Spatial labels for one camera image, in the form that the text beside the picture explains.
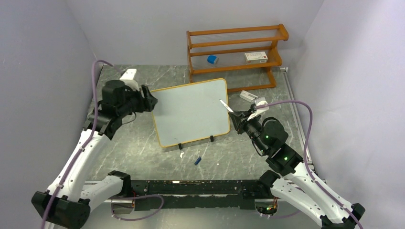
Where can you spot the white whiteboard eraser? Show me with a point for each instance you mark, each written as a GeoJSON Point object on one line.
{"type": "Point", "coordinates": [247, 96]}

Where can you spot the blue marker cap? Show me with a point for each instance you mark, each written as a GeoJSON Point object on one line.
{"type": "Point", "coordinates": [198, 160]}

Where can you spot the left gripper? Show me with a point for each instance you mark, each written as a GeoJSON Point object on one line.
{"type": "Point", "coordinates": [146, 103]}

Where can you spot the white red cardboard box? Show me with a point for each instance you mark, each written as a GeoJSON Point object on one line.
{"type": "Point", "coordinates": [255, 57]}

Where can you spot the blue eraser block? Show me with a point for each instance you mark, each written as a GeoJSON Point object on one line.
{"type": "Point", "coordinates": [212, 59]}

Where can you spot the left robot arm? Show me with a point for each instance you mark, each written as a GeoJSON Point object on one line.
{"type": "Point", "coordinates": [65, 202]}

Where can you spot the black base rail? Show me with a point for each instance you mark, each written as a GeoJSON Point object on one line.
{"type": "Point", "coordinates": [241, 194]}

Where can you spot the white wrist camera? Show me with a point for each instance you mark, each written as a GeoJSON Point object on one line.
{"type": "Point", "coordinates": [259, 107]}
{"type": "Point", "coordinates": [129, 78]}

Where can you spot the orange wooden shelf rack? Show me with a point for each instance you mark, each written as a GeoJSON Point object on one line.
{"type": "Point", "coordinates": [229, 45]}

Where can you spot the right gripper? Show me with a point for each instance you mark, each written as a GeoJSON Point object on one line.
{"type": "Point", "coordinates": [239, 122]}

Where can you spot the yellow framed whiteboard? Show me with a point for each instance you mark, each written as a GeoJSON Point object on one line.
{"type": "Point", "coordinates": [191, 112]}

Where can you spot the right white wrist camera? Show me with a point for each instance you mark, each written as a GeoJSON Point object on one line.
{"type": "Point", "coordinates": [259, 107]}

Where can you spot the white blue whiteboard marker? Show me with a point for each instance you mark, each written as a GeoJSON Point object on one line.
{"type": "Point", "coordinates": [226, 106]}

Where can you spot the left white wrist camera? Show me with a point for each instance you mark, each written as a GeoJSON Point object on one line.
{"type": "Point", "coordinates": [129, 78]}

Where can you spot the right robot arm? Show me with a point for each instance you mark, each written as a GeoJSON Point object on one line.
{"type": "Point", "coordinates": [289, 178]}

